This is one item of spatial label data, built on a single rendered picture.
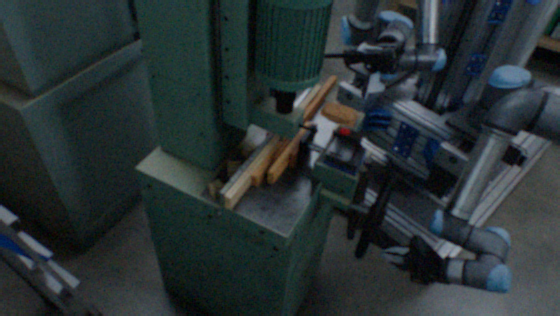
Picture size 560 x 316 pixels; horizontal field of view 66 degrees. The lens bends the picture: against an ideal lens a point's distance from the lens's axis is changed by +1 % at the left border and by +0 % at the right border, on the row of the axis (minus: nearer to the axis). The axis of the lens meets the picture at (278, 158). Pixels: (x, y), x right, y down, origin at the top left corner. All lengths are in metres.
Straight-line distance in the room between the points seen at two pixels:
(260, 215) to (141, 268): 1.10
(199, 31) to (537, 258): 2.08
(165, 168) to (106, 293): 0.87
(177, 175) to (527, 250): 1.88
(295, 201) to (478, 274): 0.53
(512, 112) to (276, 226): 0.68
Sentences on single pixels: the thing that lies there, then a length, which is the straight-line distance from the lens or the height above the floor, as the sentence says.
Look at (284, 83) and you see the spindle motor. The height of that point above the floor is 1.22.
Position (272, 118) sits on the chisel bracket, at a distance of 1.23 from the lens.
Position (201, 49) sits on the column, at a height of 1.25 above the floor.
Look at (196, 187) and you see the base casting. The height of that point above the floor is 0.80.
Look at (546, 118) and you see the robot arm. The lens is 1.29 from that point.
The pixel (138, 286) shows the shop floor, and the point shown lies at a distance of 2.15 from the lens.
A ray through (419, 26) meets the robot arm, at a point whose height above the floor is 1.17.
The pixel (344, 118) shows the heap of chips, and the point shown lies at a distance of 1.49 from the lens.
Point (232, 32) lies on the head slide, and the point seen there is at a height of 1.30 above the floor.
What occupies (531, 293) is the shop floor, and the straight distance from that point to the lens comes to 2.49.
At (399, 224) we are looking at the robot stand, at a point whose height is 0.22.
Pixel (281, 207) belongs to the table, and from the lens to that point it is 1.21.
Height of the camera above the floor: 1.85
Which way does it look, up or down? 45 degrees down
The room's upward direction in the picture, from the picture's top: 6 degrees clockwise
